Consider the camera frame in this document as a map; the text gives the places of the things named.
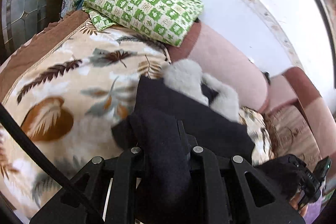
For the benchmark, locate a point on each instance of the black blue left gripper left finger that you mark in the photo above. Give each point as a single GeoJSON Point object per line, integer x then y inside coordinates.
{"type": "Point", "coordinates": [104, 192]}

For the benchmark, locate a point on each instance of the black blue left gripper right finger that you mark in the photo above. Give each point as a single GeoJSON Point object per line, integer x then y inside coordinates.
{"type": "Point", "coordinates": [230, 190]}

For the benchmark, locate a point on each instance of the black coat with fur collar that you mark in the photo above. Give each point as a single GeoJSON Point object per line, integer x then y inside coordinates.
{"type": "Point", "coordinates": [186, 100]}

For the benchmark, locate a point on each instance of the person right hand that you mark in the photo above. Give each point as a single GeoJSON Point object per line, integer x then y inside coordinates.
{"type": "Point", "coordinates": [294, 201]}

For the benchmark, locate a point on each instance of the pink maroon cushion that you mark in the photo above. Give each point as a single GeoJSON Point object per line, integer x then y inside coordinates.
{"type": "Point", "coordinates": [298, 119]}

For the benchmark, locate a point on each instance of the beige leaf pattern blanket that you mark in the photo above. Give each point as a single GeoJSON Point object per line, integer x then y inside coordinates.
{"type": "Point", "coordinates": [71, 83]}

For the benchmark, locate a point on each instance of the pink bolster pillow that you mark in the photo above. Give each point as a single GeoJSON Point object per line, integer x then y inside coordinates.
{"type": "Point", "coordinates": [221, 59]}

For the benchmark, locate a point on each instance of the green white checkered folded quilt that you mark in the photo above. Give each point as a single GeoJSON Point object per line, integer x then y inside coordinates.
{"type": "Point", "coordinates": [167, 21]}

